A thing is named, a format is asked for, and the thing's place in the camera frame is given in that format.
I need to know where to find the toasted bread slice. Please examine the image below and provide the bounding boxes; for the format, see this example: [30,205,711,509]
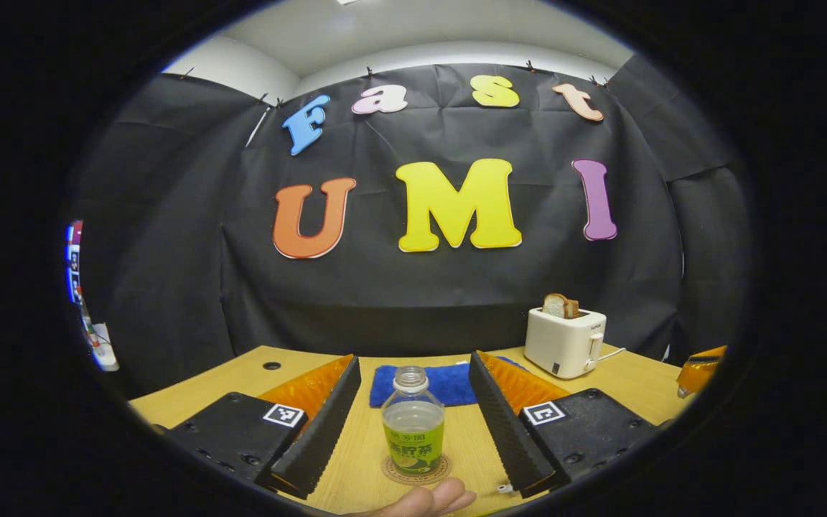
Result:
[542,293,580,320]

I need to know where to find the green label water bottle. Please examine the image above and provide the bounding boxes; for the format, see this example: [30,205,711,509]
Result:
[381,365,446,476]

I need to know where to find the round brown coaster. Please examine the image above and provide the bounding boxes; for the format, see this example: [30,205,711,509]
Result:
[382,452,452,485]

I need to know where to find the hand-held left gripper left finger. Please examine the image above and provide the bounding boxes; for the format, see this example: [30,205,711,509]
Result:
[162,354,362,500]

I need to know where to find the white toaster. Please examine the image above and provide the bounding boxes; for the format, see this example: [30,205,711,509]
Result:
[524,307,607,380]

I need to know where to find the computer monitor screen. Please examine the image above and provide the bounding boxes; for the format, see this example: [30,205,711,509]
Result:
[64,220,84,306]

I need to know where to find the blue towel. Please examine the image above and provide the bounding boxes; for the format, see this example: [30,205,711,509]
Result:
[369,357,529,409]

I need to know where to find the white power strip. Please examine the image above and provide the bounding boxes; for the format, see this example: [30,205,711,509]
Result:
[83,316,120,372]

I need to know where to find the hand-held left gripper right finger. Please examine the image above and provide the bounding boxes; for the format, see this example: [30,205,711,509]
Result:
[469,350,662,498]

